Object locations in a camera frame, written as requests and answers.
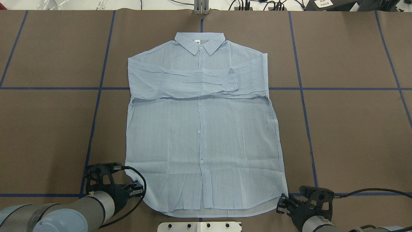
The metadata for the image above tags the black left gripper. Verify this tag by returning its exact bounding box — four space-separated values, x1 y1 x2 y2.
108 180 144 213

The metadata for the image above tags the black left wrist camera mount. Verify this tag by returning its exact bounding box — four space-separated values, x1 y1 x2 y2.
84 162 122 193

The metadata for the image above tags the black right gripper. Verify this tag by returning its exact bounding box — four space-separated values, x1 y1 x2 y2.
276 193 324 231

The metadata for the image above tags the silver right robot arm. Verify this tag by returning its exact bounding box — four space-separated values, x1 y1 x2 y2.
276 193 341 232

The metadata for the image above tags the white camera pole base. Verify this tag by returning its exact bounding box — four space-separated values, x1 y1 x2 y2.
157 221 242 232

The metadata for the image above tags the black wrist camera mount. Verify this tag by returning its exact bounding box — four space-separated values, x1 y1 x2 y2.
84 162 122 193
299 186 335 221

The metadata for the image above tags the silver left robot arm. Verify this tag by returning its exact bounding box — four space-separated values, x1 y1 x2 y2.
0 181 145 232

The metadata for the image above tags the light blue button shirt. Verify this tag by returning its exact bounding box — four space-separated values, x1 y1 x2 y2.
126 33 288 218

